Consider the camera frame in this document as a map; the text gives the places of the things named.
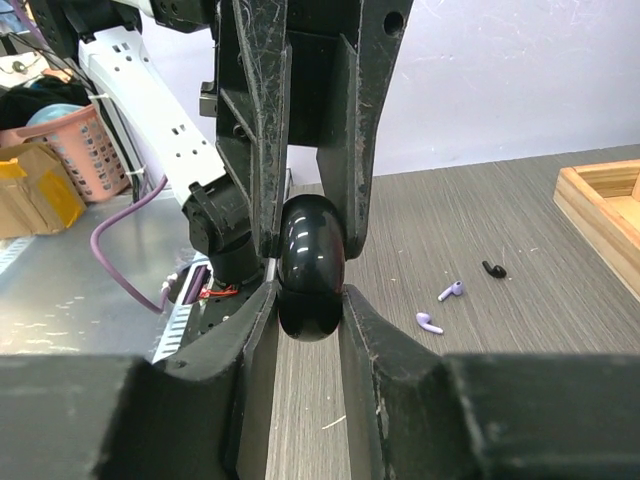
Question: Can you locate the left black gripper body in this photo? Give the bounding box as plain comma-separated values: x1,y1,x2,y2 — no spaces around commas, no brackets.
198,1,352,147

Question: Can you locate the purple earbud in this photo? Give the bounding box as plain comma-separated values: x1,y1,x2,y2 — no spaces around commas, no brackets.
437,281,464,302
416,312,444,335

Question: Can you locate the black earbud charging case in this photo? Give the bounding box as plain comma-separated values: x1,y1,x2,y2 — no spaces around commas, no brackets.
277,194,346,342

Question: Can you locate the black earbud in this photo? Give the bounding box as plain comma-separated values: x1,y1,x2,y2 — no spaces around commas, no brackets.
481,260,507,279

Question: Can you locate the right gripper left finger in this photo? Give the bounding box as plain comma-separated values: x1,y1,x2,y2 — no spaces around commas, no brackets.
1,282,278,479

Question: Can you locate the pink plastic basket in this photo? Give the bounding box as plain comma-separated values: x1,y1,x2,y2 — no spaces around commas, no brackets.
1,103,130,203

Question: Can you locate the brown cardboard box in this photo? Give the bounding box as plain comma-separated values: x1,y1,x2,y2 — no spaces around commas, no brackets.
1,143,86,240

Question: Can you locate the grey slotted cable duct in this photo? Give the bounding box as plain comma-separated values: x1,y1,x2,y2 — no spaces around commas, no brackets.
151,305,192,364

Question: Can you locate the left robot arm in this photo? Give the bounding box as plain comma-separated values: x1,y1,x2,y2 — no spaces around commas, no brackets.
31,1,411,292

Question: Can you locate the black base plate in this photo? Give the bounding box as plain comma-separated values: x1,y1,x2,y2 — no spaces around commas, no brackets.
177,263,265,347

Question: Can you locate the wooden clothes rack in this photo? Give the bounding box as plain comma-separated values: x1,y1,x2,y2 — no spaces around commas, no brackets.
553,160,639,296

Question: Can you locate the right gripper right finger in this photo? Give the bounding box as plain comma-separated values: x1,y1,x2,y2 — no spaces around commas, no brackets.
338,286,639,479

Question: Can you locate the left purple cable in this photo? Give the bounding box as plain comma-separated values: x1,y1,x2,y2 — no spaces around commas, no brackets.
89,174,174,315

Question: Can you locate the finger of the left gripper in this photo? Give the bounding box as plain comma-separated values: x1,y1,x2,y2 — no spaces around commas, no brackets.
215,1,291,258
317,1,413,260

